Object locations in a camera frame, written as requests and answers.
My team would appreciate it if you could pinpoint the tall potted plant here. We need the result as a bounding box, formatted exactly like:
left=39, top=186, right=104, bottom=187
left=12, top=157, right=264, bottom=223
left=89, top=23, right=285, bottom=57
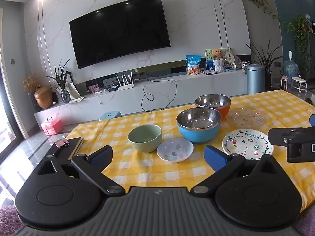
left=246, top=38, right=284, bottom=92

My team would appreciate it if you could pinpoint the pink wrapped candy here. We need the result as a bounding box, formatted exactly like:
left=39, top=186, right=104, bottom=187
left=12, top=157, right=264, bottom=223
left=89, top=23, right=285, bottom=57
left=54, top=138, right=69, bottom=148

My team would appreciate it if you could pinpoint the black wall television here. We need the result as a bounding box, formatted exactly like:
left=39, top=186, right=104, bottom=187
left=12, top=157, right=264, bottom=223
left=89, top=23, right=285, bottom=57
left=69, top=0, right=171, bottom=70

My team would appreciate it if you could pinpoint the small white heater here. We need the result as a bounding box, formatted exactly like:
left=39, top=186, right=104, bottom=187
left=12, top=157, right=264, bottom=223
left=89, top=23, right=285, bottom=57
left=280, top=75, right=289, bottom=92

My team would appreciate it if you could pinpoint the white router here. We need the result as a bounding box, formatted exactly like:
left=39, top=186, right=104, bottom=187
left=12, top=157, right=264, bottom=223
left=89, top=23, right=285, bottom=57
left=116, top=72, right=135, bottom=91

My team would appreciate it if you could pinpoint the copper vase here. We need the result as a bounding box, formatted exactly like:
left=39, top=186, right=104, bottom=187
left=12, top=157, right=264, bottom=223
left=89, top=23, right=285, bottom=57
left=34, top=86, right=53, bottom=110

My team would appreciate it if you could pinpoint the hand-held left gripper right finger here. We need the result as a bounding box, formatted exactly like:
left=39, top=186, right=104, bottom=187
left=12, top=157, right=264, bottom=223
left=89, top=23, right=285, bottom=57
left=190, top=145, right=282, bottom=195

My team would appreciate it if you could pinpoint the green ceramic bowl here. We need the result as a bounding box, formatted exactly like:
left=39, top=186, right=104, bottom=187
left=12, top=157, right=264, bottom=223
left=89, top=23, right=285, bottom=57
left=127, top=124, right=163, bottom=153

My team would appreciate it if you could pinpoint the yellow checkered tablecloth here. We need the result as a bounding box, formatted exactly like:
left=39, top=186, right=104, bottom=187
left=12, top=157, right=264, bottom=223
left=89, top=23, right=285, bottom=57
left=66, top=89, right=315, bottom=208

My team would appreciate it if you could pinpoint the white marble tv cabinet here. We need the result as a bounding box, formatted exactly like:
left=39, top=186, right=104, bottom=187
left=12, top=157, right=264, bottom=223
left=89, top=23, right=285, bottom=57
left=34, top=67, right=252, bottom=131

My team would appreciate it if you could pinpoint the grey trash can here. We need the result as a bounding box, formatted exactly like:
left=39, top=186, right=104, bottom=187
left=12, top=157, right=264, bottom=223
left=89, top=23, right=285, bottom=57
left=246, top=64, right=266, bottom=95

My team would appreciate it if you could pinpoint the black cable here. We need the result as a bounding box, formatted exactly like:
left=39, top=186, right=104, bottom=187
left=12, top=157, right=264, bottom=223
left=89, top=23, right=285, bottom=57
left=141, top=75, right=177, bottom=112

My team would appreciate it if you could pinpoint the white hand fan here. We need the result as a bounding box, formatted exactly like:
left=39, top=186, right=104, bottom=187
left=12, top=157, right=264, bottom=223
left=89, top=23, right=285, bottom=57
left=222, top=52, right=236, bottom=68

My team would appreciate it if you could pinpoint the teddy bear in basket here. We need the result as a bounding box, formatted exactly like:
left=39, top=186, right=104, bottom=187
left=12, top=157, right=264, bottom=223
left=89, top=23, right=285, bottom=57
left=204, top=48, right=233, bottom=71

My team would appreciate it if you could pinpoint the blue pet food bag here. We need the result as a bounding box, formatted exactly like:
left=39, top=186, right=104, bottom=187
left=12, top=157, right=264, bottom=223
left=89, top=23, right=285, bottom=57
left=185, top=55, right=202, bottom=75

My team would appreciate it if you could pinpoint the white fruit print plate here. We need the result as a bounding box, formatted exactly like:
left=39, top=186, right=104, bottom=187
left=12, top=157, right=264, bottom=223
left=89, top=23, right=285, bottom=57
left=222, top=129, right=274, bottom=161

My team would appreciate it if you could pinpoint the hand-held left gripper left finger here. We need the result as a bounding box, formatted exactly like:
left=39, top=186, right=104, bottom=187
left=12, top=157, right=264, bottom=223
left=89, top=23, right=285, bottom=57
left=37, top=145, right=125, bottom=196

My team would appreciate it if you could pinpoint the pink storage box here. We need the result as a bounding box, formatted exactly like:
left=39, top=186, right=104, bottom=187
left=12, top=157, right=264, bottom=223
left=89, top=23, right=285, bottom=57
left=41, top=117, right=64, bottom=136

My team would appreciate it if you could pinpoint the blue steel bowl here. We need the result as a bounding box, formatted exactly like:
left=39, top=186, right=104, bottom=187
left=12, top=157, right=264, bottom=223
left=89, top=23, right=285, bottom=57
left=176, top=108, right=221, bottom=144

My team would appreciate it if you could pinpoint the small white patterned plate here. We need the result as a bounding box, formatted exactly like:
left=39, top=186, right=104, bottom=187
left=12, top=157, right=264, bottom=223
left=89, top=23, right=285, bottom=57
left=157, top=138, right=194, bottom=163

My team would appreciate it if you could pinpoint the light blue stool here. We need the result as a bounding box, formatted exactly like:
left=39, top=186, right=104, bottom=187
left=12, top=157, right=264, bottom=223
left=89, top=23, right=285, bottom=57
left=98, top=110, right=123, bottom=121

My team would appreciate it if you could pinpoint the brown teddy bear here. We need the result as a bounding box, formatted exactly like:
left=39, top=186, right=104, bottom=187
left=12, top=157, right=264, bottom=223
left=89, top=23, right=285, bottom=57
left=212, top=48, right=224, bottom=61

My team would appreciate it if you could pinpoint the glass vase with plant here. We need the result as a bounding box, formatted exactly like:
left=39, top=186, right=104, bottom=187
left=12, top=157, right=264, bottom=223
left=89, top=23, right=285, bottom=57
left=46, top=58, right=72, bottom=104

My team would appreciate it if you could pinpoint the dried flower bunch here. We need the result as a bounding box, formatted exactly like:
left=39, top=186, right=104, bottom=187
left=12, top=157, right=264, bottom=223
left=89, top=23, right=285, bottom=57
left=22, top=76, right=41, bottom=93

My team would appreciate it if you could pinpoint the blue water bottle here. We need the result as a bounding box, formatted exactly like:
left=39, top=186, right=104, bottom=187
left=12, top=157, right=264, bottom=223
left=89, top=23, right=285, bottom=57
left=283, top=50, right=300, bottom=82

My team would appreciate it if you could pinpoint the orange steel bowl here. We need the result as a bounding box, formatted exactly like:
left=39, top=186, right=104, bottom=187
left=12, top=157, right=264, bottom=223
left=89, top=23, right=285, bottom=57
left=195, top=94, right=231, bottom=120

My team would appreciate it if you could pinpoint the clear glass plate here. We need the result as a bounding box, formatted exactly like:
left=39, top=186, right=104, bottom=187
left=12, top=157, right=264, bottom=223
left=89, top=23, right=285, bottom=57
left=226, top=108, right=266, bottom=128

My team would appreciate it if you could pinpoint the white wheeled stool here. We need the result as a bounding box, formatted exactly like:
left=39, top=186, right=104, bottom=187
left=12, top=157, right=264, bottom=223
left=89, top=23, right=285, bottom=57
left=291, top=77, right=307, bottom=94

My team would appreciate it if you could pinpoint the hanging ivy plant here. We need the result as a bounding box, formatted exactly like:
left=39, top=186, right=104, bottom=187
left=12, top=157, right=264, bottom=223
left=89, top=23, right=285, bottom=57
left=283, top=14, right=313, bottom=75

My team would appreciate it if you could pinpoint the trailing ivy vine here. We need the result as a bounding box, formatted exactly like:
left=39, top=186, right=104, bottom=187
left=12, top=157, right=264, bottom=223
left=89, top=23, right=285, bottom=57
left=246, top=0, right=281, bottom=23

